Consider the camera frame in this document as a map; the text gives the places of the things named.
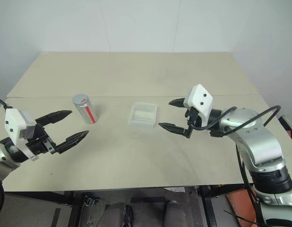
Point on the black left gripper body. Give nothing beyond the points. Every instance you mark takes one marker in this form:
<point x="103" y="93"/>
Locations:
<point x="39" y="142"/>

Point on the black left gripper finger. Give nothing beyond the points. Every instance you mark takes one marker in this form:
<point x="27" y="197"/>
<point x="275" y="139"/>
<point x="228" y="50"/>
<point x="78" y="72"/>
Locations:
<point x="53" y="116"/>
<point x="72" y="140"/>

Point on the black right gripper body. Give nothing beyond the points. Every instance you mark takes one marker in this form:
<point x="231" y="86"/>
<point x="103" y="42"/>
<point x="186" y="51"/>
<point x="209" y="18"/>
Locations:
<point x="192" y="118"/>

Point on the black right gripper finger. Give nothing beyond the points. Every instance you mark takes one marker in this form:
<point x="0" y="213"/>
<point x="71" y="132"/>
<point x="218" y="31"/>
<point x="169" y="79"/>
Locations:
<point x="174" y="128"/>
<point x="177" y="102"/>

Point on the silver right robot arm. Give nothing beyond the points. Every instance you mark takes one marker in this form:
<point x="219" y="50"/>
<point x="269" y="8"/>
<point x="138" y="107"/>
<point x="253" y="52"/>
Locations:
<point x="254" y="146"/>

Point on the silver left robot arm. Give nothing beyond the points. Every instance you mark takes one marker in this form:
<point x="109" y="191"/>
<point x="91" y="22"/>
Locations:
<point x="3" y="156"/>

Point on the silver can with red stripe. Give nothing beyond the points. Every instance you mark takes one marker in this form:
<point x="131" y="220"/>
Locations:
<point x="85" y="108"/>

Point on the clear plastic tray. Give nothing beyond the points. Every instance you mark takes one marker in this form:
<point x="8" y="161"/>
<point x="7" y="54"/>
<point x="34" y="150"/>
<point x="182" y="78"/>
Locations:
<point x="143" y="115"/>

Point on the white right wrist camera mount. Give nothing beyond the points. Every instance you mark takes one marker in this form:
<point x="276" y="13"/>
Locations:
<point x="199" y="99"/>

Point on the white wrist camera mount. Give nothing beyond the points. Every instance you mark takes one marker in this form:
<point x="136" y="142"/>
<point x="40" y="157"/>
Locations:
<point x="199" y="99"/>
<point x="16" y="123"/>

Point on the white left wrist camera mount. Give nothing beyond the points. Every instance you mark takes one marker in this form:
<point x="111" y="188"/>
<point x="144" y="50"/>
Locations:
<point x="16" y="123"/>

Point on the black table frame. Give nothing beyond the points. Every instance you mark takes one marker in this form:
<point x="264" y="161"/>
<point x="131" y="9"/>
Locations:
<point x="136" y="203"/>

